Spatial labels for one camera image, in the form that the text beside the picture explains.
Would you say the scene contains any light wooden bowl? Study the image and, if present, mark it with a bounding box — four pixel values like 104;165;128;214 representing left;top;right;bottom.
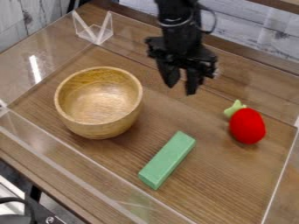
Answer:
54;66;144;139

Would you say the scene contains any clear acrylic tray wall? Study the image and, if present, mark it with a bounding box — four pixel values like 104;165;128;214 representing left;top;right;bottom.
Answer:
0;101;195;224

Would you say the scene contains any red plush strawberry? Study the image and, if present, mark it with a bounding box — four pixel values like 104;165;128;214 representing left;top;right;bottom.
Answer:
223;100;267;144

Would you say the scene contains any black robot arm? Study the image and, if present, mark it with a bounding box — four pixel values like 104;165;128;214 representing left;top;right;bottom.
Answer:
144;0;218;95

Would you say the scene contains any green rectangular block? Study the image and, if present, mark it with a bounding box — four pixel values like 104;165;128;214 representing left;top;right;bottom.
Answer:
138;131;196;190

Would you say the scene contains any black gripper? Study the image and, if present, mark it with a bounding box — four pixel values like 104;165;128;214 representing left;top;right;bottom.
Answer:
144;21;220;96

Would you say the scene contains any black cable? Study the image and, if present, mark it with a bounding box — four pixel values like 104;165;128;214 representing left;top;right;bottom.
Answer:
196;3;218;35

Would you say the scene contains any clear acrylic corner bracket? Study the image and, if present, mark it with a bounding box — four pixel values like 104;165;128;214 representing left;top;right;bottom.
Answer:
71;11;114;46

